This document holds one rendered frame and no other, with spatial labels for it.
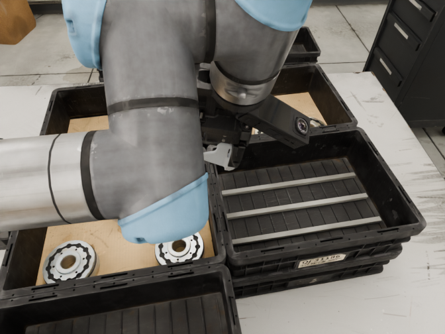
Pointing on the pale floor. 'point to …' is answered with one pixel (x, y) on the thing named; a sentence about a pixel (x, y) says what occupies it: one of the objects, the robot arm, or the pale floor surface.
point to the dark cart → (412, 59)
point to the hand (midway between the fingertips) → (233, 151)
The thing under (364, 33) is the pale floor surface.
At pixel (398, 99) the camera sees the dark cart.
